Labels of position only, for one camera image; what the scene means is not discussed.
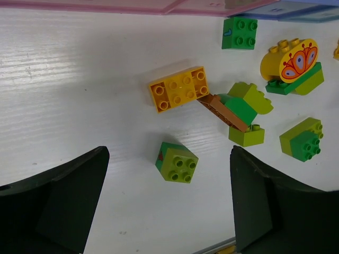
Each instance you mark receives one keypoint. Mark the lime long brick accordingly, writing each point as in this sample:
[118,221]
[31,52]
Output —
[309,124]

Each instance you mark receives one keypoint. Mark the blue container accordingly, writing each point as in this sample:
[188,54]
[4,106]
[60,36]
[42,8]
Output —
[295,11]

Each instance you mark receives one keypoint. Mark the dark green square brick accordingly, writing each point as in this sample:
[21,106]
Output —
[239,33]

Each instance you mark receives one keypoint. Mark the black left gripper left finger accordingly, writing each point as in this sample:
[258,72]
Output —
[52,212]

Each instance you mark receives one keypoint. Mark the lime curved brick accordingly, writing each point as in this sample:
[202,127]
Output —
[310,84]
[252,96]

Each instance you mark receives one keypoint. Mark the lime and green square brick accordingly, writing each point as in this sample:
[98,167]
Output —
[176,163]

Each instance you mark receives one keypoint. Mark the yellow long brick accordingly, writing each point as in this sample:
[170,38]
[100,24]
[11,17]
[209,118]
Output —
[179,88]

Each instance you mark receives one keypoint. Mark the dark green rounded brick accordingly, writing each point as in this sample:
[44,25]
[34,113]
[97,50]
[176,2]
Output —
[239,107]

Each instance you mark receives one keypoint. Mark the dark green plate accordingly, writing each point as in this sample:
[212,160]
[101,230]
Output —
[279,87]

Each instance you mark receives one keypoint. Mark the small yellow brick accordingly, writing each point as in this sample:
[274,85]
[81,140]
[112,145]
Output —
[336,53]

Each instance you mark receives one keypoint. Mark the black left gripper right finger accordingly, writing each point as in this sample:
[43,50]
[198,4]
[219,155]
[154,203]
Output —
[275,213]

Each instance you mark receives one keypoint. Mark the dark green small brick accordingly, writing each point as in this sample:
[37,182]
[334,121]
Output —
[305,146]

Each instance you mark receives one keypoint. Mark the yellow flower arch brick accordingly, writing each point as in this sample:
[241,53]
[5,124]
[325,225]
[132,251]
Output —
[289,60]

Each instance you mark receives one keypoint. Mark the pink container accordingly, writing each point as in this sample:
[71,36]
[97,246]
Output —
[203,8]

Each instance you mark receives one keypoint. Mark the small lime square brick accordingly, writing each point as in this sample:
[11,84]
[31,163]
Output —
[253,135]

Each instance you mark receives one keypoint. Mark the brown flat long plate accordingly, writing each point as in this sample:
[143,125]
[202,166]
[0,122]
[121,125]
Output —
[213,104]

